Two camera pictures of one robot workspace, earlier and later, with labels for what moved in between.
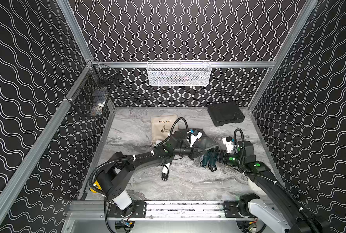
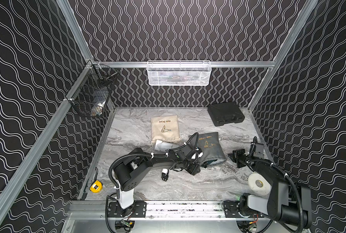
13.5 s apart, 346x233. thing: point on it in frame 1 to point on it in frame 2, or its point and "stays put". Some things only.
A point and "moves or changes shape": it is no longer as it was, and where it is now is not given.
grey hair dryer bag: x=204 y=141 moves or changes shape
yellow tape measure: x=97 y=185 stays put
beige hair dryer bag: x=161 y=127 stays put
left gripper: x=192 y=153 to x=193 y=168
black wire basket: x=90 y=92 stays put
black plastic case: x=225 y=113 stays put
